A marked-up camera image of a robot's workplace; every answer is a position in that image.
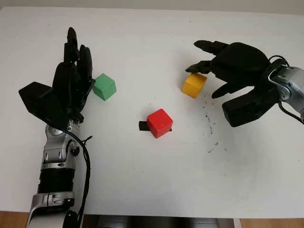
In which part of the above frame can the yellow cube block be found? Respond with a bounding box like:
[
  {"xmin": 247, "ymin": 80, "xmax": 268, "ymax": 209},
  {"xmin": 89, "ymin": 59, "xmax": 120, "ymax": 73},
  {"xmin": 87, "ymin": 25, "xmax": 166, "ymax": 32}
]
[{"xmin": 181, "ymin": 73, "xmax": 208, "ymax": 99}]

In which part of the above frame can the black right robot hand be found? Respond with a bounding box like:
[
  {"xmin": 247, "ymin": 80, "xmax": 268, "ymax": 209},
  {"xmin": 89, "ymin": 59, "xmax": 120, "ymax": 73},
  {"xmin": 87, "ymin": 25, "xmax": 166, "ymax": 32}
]
[{"xmin": 185, "ymin": 39, "xmax": 271, "ymax": 99}]

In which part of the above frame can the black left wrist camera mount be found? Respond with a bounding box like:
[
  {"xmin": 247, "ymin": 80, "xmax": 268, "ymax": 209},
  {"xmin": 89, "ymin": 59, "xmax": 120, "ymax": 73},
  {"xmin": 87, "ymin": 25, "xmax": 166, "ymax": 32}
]
[{"xmin": 18, "ymin": 81, "xmax": 70, "ymax": 130}]

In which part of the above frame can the black tape mark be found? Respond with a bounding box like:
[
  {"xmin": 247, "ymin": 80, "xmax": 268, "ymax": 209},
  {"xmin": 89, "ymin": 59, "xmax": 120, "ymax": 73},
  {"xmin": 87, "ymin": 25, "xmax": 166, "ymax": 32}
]
[{"xmin": 138, "ymin": 120, "xmax": 173, "ymax": 132}]

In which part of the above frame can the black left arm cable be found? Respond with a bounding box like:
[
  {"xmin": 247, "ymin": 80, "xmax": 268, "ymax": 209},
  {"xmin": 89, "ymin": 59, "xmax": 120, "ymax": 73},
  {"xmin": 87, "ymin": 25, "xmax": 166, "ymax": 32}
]
[{"xmin": 58, "ymin": 128, "xmax": 94, "ymax": 228}]

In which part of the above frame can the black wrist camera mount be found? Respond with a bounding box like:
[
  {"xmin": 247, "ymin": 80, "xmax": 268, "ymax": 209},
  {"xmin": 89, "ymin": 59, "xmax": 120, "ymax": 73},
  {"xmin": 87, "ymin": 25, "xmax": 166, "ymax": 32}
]
[
  {"xmin": 221, "ymin": 88, "xmax": 279, "ymax": 128},
  {"xmin": 18, "ymin": 81, "xmax": 70, "ymax": 130}
]

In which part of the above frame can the green cube block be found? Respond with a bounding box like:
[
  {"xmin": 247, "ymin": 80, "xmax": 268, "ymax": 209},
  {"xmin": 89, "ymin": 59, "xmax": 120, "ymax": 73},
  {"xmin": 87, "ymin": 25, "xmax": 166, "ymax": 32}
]
[{"xmin": 92, "ymin": 73, "xmax": 117, "ymax": 102}]

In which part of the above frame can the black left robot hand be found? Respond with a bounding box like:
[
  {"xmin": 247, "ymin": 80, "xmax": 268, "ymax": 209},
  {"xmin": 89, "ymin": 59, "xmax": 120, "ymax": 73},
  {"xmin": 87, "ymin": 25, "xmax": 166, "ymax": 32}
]
[{"xmin": 52, "ymin": 27, "xmax": 96, "ymax": 123}]

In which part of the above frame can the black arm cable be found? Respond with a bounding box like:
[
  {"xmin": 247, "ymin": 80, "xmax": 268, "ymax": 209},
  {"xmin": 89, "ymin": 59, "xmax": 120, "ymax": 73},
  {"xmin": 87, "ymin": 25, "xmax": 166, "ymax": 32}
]
[
  {"xmin": 270, "ymin": 55, "xmax": 304, "ymax": 121},
  {"xmin": 58, "ymin": 128, "xmax": 94, "ymax": 228}
]

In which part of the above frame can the dark grey robot torso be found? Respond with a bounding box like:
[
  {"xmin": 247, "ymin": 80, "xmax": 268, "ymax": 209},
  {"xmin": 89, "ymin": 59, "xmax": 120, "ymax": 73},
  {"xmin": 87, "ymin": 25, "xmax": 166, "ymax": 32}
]
[{"xmin": 84, "ymin": 214, "xmax": 236, "ymax": 228}]

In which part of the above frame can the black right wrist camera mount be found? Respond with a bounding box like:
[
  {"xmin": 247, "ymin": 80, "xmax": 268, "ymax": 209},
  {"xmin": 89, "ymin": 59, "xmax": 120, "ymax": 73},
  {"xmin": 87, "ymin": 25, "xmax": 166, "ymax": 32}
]
[{"xmin": 221, "ymin": 88, "xmax": 279, "ymax": 128}]

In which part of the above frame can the red cube block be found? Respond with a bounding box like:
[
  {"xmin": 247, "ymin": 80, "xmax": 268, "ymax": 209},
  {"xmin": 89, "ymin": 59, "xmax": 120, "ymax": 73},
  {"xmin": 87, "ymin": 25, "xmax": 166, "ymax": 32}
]
[{"xmin": 146, "ymin": 108, "xmax": 173, "ymax": 139}]

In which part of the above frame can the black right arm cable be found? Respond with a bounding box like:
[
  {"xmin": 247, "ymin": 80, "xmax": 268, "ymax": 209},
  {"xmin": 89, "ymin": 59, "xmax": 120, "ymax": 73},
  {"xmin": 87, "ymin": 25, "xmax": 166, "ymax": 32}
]
[{"xmin": 270, "ymin": 55, "xmax": 304, "ymax": 121}]

